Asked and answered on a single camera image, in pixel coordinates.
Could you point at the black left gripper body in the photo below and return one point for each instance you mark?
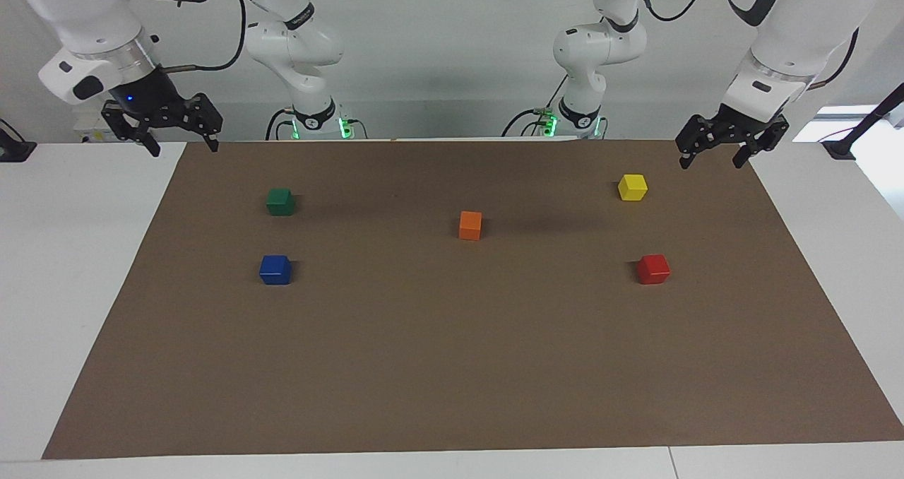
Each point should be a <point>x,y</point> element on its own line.
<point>745,126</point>

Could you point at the white wall socket box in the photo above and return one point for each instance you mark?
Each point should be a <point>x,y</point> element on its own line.
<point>90,129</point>

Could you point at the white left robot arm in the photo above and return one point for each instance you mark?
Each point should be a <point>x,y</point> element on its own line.
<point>798,20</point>

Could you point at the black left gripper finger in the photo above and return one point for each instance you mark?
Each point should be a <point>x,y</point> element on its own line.
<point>766,136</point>
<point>696,136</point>

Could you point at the green wooden block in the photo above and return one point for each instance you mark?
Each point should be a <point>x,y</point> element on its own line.
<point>280,202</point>

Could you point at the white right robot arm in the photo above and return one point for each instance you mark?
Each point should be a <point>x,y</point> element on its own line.
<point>78,13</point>

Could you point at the blue wooden block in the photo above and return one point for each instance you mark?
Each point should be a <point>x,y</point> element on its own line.
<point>275,270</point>

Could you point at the yellow wooden block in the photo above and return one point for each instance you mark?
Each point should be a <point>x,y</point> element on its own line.
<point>632,188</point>

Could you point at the black angled stand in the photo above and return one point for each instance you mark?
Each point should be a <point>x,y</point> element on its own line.
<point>872,119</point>

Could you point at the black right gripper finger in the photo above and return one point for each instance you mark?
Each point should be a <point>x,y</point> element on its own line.
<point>205,115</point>
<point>123,122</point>

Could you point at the red wooden block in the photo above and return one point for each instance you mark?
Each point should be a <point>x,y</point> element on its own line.
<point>652,270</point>

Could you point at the orange wooden block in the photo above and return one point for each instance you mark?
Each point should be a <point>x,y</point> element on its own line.
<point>470,226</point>

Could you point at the brown paper mat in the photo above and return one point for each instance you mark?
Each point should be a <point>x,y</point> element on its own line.
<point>452,352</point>

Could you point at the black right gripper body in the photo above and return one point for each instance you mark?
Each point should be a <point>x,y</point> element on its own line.
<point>152,97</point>

